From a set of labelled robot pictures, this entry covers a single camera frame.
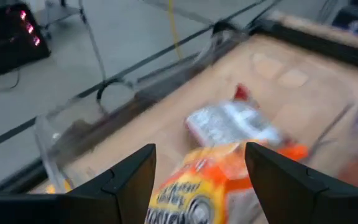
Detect yellow-red noodle packet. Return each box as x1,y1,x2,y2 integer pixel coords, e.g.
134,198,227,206
45,179,73,194

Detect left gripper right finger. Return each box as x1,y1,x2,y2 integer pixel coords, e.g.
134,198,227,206
244,142,358,224

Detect yellow cable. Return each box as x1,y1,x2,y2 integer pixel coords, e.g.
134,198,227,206
165,0,185,60

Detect silver-red noodle packet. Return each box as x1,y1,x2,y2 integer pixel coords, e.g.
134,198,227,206
184,83,285,149

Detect orange instant noodle packet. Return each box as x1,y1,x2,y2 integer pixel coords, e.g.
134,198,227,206
144,139,310,224

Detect grey metal cart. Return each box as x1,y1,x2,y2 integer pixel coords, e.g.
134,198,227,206
40,0,108,82

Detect large clear plastic bin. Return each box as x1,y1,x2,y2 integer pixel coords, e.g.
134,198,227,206
33,21,358,195

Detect black computer red lights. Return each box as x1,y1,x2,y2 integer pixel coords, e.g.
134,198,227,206
0,2,52,75

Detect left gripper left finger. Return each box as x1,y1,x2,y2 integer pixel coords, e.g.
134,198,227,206
0,143,157,224

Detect black coiled cable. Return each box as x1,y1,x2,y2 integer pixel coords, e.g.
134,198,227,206
95,77,135,110

